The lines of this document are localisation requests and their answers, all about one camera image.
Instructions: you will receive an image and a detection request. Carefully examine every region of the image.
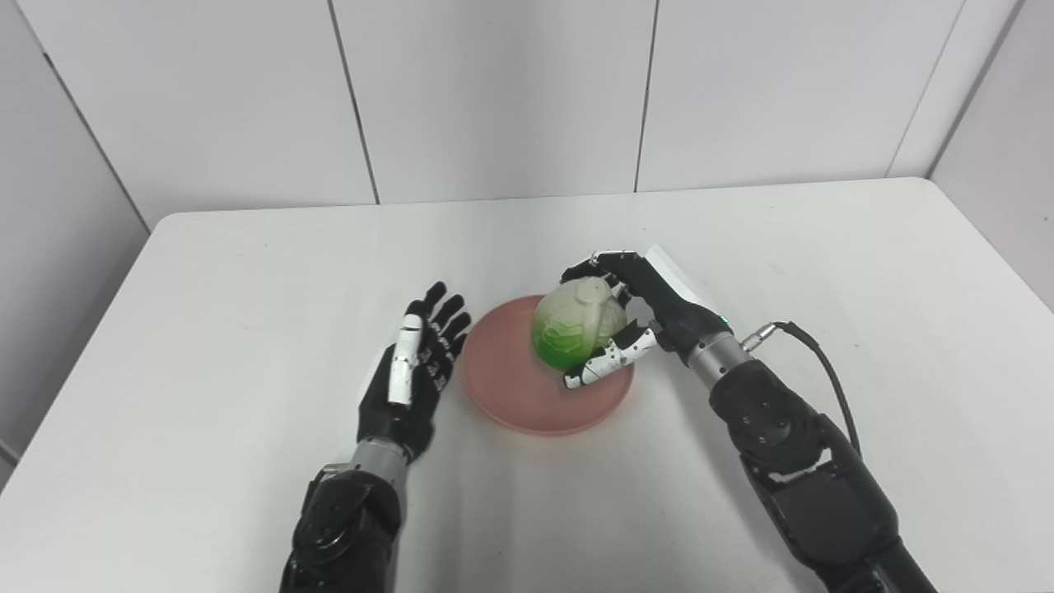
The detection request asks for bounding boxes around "green white cabbage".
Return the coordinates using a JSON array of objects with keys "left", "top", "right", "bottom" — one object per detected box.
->
[{"left": 530, "top": 276, "right": 628, "bottom": 371}]

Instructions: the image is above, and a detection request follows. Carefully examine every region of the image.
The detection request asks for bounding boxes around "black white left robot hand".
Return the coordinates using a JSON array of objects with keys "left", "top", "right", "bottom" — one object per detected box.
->
[{"left": 356, "top": 282, "right": 473, "bottom": 464}]

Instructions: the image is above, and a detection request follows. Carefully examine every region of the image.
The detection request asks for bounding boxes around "pink plate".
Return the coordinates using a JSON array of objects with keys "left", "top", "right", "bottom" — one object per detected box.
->
[{"left": 460, "top": 295, "right": 636, "bottom": 437}]

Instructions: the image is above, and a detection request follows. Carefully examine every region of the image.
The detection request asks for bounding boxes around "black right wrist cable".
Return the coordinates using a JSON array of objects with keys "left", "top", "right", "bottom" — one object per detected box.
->
[{"left": 739, "top": 322, "right": 862, "bottom": 458}]

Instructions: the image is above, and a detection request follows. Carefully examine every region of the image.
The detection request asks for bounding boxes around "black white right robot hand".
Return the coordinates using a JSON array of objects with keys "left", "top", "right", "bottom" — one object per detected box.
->
[{"left": 561, "top": 245, "right": 734, "bottom": 390}]

